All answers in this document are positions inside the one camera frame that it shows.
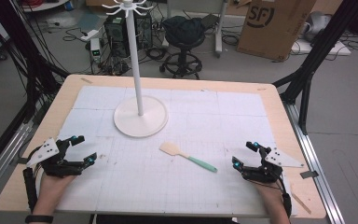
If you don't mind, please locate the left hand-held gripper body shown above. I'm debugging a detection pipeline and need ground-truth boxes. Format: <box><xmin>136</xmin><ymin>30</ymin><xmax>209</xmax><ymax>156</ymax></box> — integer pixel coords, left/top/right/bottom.
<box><xmin>25</xmin><ymin>136</ymin><xmax>87</xmax><ymax>179</ymax></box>

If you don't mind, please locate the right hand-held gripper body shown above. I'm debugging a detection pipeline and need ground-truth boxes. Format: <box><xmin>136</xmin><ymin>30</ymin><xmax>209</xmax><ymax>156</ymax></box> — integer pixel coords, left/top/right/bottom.
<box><xmin>241</xmin><ymin>147</ymin><xmax>305</xmax><ymax>185</ymax></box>

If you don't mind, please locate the person's right hand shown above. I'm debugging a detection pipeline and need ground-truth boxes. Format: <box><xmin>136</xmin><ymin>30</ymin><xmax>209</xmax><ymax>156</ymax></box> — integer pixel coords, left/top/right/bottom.
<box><xmin>251</xmin><ymin>178</ymin><xmax>286</xmax><ymax>207</ymax></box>

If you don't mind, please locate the person's left hand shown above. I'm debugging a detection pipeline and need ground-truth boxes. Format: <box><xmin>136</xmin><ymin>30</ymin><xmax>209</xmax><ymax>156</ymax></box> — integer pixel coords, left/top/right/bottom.
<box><xmin>34</xmin><ymin>173</ymin><xmax>77</xmax><ymax>217</ymax></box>

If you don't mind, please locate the dark tape piece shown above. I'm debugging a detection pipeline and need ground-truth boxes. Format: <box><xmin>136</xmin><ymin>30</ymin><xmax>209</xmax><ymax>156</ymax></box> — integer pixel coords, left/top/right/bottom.
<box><xmin>299</xmin><ymin>170</ymin><xmax>320</xmax><ymax>180</ymax></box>

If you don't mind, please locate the thin wooden stick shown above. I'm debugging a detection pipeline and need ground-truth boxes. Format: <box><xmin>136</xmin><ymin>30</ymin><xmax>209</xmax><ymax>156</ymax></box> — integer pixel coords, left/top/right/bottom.
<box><xmin>290</xmin><ymin>190</ymin><xmax>313</xmax><ymax>216</ymax></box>

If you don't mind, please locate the black wristband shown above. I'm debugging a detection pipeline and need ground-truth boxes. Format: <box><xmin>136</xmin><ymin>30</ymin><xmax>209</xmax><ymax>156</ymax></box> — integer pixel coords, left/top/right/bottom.
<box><xmin>24</xmin><ymin>214</ymin><xmax>55</xmax><ymax>224</ymax></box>

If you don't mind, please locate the white hook stand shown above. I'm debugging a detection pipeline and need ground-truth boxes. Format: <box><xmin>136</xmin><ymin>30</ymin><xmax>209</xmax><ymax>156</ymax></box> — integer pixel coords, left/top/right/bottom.
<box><xmin>101</xmin><ymin>0</ymin><xmax>170</xmax><ymax>139</ymax></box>

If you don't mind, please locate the white grid mat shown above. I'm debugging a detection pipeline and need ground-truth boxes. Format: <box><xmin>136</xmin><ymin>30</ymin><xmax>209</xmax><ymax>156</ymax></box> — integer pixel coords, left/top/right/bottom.
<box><xmin>53</xmin><ymin>85</ymin><xmax>298</xmax><ymax>217</ymax></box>

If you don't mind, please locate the small device with green display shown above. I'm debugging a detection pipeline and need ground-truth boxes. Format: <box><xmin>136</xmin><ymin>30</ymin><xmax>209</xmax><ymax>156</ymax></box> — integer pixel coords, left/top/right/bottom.
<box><xmin>89</xmin><ymin>37</ymin><xmax>103</xmax><ymax>63</ymax></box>

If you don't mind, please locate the white power strip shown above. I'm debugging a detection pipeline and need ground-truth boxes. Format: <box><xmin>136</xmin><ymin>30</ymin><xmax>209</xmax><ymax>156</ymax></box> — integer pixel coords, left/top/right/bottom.
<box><xmin>79</xmin><ymin>29</ymin><xmax>100</xmax><ymax>43</ymax></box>

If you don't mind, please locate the black stool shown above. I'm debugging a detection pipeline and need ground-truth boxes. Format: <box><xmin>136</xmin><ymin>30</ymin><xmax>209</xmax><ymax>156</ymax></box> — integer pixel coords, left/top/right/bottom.
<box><xmin>158</xmin><ymin>34</ymin><xmax>205</xmax><ymax>80</ymax></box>

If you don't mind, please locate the black computer tower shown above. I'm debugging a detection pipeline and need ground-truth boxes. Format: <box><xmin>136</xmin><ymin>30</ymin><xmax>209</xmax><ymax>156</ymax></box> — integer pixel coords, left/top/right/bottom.
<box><xmin>103</xmin><ymin>12</ymin><xmax>154</xmax><ymax>59</ymax></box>

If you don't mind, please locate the white flat board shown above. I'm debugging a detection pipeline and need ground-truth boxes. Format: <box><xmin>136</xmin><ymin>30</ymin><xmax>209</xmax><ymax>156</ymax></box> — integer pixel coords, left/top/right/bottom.
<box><xmin>291</xmin><ymin>38</ymin><xmax>352</xmax><ymax>57</ymax></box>

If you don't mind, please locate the brown cardboard box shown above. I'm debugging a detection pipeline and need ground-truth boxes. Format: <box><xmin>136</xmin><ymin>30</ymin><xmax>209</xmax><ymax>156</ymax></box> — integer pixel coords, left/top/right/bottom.
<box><xmin>236</xmin><ymin>0</ymin><xmax>318</xmax><ymax>62</ymax></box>

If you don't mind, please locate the white metal stand leg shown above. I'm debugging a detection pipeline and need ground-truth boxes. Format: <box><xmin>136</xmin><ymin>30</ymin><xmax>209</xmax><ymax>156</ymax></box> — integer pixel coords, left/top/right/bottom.
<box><xmin>213</xmin><ymin>0</ymin><xmax>230</xmax><ymax>59</ymax></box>

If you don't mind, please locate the dark cloth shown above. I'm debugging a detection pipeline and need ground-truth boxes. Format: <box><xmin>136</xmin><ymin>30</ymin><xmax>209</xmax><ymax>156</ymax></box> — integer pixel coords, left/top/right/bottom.
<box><xmin>160</xmin><ymin>15</ymin><xmax>207</xmax><ymax>47</ymax></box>

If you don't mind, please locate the wooden spatula with green handle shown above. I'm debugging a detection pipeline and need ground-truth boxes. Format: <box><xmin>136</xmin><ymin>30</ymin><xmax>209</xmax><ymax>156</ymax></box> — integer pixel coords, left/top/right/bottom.
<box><xmin>158</xmin><ymin>141</ymin><xmax>219</xmax><ymax>174</ymax></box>

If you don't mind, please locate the aluminium rail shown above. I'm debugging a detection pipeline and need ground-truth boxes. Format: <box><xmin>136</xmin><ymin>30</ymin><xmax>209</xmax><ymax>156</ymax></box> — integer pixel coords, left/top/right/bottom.
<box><xmin>0</xmin><ymin>120</ymin><xmax>35</xmax><ymax>204</ymax></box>
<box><xmin>282</xmin><ymin>102</ymin><xmax>347</xmax><ymax>224</ymax></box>

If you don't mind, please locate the black metal frame stand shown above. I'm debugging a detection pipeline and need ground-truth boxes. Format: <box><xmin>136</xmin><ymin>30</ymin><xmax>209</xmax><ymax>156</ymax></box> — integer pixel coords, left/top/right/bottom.
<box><xmin>0</xmin><ymin>0</ymin><xmax>71</xmax><ymax>181</ymax></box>
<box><xmin>272</xmin><ymin>0</ymin><xmax>358</xmax><ymax>136</ymax></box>

